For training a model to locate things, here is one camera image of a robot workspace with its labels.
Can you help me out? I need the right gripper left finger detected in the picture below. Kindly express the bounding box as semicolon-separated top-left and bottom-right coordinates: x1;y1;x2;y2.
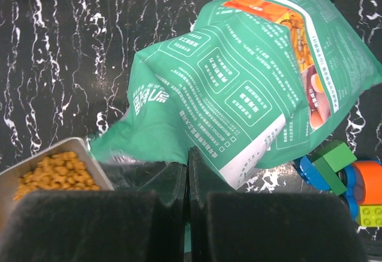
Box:
1;163;187;261

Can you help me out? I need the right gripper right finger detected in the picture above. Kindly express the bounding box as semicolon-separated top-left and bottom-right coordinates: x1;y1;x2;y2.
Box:
188;147;367;261

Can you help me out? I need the grey food scoop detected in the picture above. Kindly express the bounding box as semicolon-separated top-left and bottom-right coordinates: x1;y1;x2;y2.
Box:
1;137;114;220

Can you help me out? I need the teal dog food bag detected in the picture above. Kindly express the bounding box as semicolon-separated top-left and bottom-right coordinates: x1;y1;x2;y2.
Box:
90;0;381;189

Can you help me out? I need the brown pet food kibble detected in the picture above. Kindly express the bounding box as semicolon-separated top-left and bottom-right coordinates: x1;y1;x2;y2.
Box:
13;151;101;201

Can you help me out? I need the green blue toy car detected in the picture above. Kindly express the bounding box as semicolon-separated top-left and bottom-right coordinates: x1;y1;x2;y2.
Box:
294;140;357;196

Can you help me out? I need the orange blue toy car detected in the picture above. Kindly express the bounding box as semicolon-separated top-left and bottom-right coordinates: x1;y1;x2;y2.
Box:
338;160;381;227

